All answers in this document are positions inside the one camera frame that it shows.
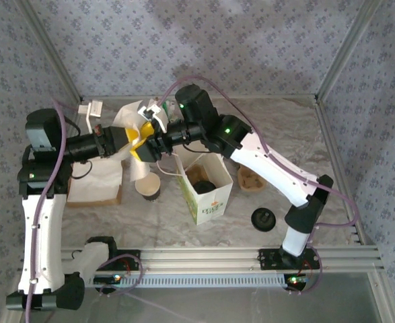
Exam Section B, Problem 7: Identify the black paper coffee cup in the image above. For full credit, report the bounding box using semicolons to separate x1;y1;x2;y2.
135;172;161;203

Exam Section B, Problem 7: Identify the white napkin stack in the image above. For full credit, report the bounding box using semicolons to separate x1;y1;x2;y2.
67;157;123;203

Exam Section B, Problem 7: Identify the white printed paper bag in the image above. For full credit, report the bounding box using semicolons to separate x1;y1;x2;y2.
156;143;234;225

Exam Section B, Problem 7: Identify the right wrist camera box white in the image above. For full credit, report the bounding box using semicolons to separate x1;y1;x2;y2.
137;103;168;133

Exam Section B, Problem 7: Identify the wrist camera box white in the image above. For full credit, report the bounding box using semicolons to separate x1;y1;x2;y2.
137;103;168;133
77;100;104;134

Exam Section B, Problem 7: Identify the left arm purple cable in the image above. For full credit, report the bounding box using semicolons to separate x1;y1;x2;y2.
24;99;198;323

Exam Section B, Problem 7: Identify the aluminium frame rail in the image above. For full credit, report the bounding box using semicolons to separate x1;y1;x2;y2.
67;98;85;129
313;97;378;248

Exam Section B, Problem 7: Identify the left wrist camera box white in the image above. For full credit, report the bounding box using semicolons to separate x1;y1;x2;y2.
77;100;104;134

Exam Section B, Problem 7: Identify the aluminium frame post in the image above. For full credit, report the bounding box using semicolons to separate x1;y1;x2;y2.
316;0;384;102
15;0;84;104

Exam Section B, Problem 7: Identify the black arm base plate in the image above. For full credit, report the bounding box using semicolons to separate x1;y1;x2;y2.
96;249;141;271
259;248;321;271

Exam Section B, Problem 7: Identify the wide slotted aluminium rail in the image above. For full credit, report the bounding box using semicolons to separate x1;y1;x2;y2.
59;245;385;273

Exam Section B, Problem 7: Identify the grey slotted cable duct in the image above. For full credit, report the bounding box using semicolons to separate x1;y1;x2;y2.
82;273;319;289

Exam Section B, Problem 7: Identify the aluminium frame leg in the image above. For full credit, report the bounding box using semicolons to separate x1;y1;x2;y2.
368;272;395;323

